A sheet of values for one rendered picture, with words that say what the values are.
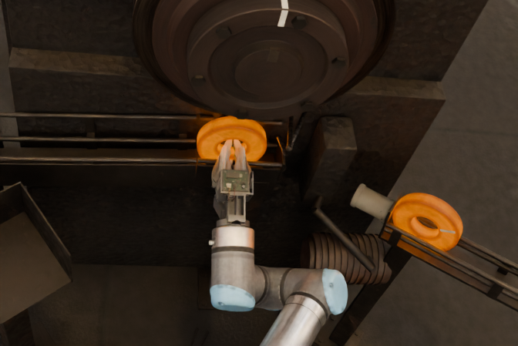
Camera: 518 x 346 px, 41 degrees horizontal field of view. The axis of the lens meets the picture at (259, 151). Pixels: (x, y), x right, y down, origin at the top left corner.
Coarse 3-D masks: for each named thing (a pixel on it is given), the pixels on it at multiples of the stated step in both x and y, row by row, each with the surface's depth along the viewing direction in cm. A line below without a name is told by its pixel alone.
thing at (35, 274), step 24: (0, 192) 140; (24, 192) 143; (0, 216) 146; (24, 216) 150; (0, 240) 147; (24, 240) 147; (48, 240) 145; (0, 264) 144; (24, 264) 144; (48, 264) 145; (0, 288) 141; (24, 288) 142; (48, 288) 142; (0, 312) 138; (24, 312) 157; (24, 336) 166; (48, 336) 196
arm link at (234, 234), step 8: (232, 224) 144; (216, 232) 144; (224, 232) 143; (232, 232) 142; (240, 232) 143; (248, 232) 144; (216, 240) 143; (224, 240) 142; (232, 240) 142; (240, 240) 142; (248, 240) 143
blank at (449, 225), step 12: (408, 204) 154; (420, 204) 152; (432, 204) 151; (444, 204) 151; (396, 216) 159; (408, 216) 156; (420, 216) 154; (432, 216) 152; (444, 216) 150; (456, 216) 151; (408, 228) 159; (420, 228) 160; (444, 228) 153; (456, 228) 151; (432, 240) 157; (444, 240) 155; (456, 240) 153
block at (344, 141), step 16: (320, 128) 157; (336, 128) 156; (352, 128) 158; (320, 144) 156; (336, 144) 154; (352, 144) 154; (304, 160) 169; (320, 160) 157; (336, 160) 156; (304, 176) 168; (320, 176) 161; (336, 176) 162; (304, 192) 168; (320, 192) 167
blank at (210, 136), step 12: (216, 120) 151; (228, 120) 150; (240, 120) 151; (252, 120) 152; (204, 132) 152; (216, 132) 150; (228, 132) 150; (240, 132) 151; (252, 132) 151; (264, 132) 155; (204, 144) 154; (216, 144) 154; (252, 144) 155; (264, 144) 155; (204, 156) 157; (216, 156) 158; (252, 156) 158
